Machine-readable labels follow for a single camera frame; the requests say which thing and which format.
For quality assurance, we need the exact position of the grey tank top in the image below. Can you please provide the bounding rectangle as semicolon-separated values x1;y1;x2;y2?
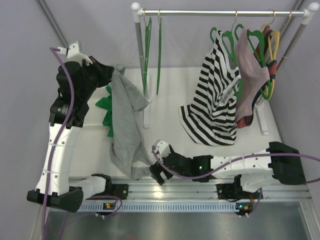
109;64;151;179

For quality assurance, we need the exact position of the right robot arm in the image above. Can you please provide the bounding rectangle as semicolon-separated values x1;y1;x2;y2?
150;140;307;199

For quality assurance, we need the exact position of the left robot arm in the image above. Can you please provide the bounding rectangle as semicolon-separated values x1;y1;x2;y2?
26;56;115;213

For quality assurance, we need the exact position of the green hanger with striped shirt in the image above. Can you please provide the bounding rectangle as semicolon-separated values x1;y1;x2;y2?
221;9;243;99

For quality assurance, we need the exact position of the green hanger with pink garment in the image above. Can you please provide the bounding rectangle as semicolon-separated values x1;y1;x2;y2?
247;30;272;100

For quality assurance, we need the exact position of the yellow hanger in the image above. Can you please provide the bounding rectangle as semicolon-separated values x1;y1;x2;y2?
260;10;281;98

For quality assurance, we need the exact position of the green shirt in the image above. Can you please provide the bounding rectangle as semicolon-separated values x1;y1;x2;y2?
95;85;114;138

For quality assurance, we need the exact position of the white laundry basket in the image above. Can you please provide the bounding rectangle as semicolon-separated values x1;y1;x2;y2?
83;87;110;127

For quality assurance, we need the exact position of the black white striped shirt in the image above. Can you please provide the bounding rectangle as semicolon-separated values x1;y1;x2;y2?
178;27;241;146

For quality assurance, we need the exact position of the white clothes rack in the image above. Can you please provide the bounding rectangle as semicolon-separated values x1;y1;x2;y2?
131;2;320;136

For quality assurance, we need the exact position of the pink mauve garment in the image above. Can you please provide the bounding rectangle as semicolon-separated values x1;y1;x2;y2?
235;27;270;129

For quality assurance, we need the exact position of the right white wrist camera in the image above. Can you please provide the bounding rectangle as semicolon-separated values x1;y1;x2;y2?
152;140;171;159

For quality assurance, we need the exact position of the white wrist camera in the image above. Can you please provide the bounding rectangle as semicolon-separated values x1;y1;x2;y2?
57;40;93;66
152;140;171;159

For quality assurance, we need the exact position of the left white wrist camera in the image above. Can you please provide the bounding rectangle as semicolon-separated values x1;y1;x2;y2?
57;40;93;66

